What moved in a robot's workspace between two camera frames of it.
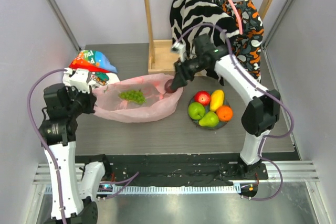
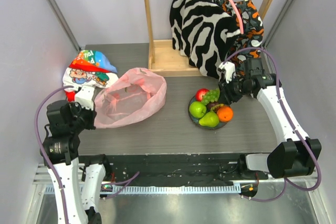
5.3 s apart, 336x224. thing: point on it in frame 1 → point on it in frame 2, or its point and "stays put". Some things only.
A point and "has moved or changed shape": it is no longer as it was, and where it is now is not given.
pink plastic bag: x=158 y=103 has moved or changed shape
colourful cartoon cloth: x=102 y=69 stays put
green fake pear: x=210 y=119 stays put
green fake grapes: x=136 y=96 → x=211 y=96
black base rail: x=174 y=169 stays put
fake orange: x=224 y=113 stays put
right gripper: x=181 y=72 → x=227 y=90
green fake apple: x=196 y=110 stays put
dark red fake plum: x=167 y=86 → x=209 y=104
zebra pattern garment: x=191 y=6 stays put
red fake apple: x=202 y=97 stays put
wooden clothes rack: x=161 y=60 stays put
